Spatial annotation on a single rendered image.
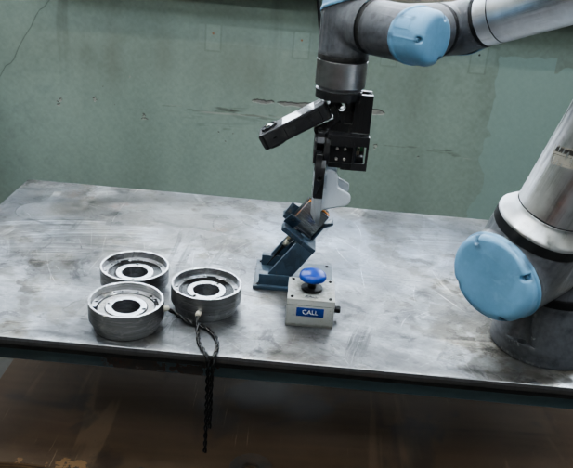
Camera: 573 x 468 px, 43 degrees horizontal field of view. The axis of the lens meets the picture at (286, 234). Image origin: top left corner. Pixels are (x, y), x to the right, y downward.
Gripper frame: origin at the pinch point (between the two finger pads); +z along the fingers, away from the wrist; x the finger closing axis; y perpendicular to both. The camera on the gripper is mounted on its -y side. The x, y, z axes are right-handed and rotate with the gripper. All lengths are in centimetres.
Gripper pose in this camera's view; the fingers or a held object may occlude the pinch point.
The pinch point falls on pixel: (313, 212)
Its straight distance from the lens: 117.3
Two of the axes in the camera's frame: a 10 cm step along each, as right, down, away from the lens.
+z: -0.8, 9.1, 4.0
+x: 0.4, -4.0, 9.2
